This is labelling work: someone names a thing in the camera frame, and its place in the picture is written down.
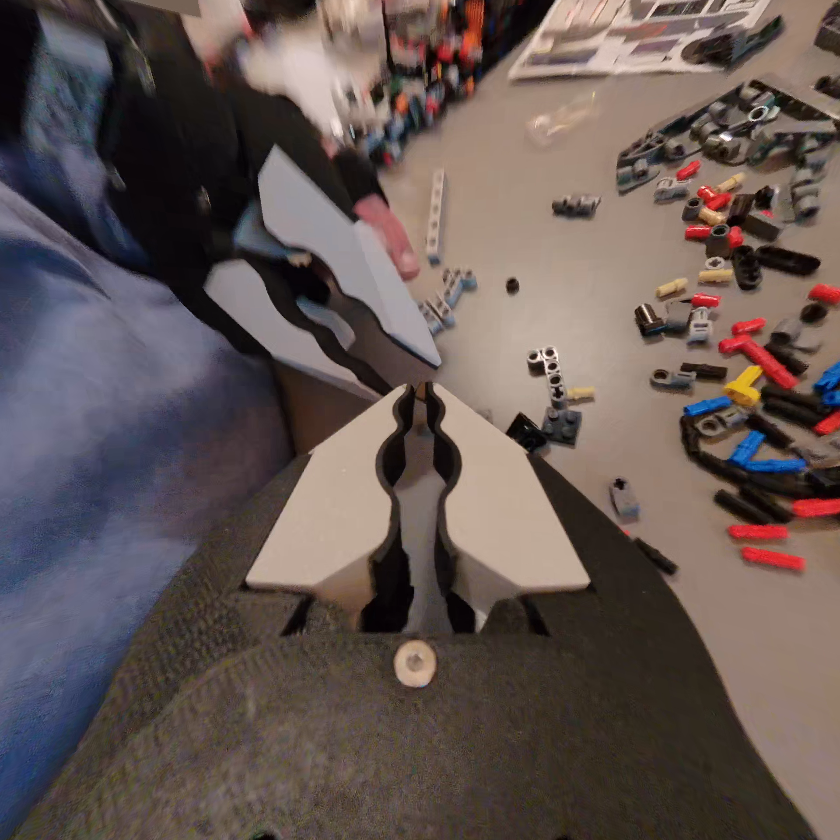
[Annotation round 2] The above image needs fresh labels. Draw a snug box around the black lego pin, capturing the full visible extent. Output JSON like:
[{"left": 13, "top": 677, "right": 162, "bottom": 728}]
[{"left": 633, "top": 537, "right": 678, "bottom": 576}]

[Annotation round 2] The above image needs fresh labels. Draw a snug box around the grey angled lego beam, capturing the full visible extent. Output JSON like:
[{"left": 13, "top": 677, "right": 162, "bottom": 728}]
[{"left": 527, "top": 346, "right": 595, "bottom": 402}]

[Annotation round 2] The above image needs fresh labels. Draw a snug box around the black lego tile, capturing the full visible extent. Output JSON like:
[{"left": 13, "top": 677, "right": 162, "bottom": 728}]
[{"left": 507, "top": 412, "right": 549, "bottom": 455}]

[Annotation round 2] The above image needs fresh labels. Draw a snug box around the grey square lego plate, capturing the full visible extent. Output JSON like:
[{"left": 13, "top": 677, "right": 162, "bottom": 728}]
[{"left": 543, "top": 407, "right": 583, "bottom": 448}]

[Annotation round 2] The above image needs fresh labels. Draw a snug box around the person's blue clothing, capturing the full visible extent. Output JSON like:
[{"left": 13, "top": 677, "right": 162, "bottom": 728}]
[{"left": 0, "top": 177, "right": 293, "bottom": 837}]

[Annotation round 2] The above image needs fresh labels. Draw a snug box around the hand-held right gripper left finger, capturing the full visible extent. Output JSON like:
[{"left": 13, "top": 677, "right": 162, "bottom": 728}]
[{"left": 246, "top": 385, "right": 416, "bottom": 634}]

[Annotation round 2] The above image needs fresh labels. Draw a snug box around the small clear plastic bag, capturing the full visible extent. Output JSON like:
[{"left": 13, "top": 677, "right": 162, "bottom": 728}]
[{"left": 525, "top": 91, "right": 599, "bottom": 147}]

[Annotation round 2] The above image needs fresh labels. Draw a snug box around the person's left hand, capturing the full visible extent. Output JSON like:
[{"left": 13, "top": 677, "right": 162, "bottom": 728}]
[{"left": 354, "top": 196, "right": 421, "bottom": 282}]

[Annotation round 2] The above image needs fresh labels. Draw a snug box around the sticker sheet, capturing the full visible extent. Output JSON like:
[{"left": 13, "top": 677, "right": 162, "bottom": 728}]
[{"left": 508, "top": 0, "right": 785, "bottom": 81}]

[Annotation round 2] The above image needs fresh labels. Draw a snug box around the pile of small coloured lego pieces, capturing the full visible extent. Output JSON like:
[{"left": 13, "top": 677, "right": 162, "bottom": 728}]
[{"left": 633, "top": 157, "right": 840, "bottom": 573}]

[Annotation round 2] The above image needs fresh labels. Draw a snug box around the long light grey lego beam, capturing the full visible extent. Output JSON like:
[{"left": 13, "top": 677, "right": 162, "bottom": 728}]
[{"left": 425, "top": 168, "right": 448, "bottom": 265}]

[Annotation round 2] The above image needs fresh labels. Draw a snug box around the partly built lego model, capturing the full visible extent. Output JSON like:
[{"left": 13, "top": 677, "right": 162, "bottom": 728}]
[{"left": 364, "top": 0, "right": 506, "bottom": 161}]

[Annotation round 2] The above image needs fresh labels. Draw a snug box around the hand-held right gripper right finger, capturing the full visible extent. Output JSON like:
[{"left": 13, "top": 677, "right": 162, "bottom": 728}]
[{"left": 425, "top": 382, "right": 590, "bottom": 634}]

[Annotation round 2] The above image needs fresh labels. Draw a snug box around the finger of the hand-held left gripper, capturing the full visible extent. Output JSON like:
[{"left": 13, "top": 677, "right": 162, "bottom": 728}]
[
  {"left": 258, "top": 144, "right": 442, "bottom": 368},
  {"left": 202, "top": 258, "right": 396, "bottom": 400}
]

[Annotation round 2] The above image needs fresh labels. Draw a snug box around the long black lego panel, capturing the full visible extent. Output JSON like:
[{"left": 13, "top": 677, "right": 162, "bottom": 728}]
[{"left": 681, "top": 15, "right": 786, "bottom": 70}]

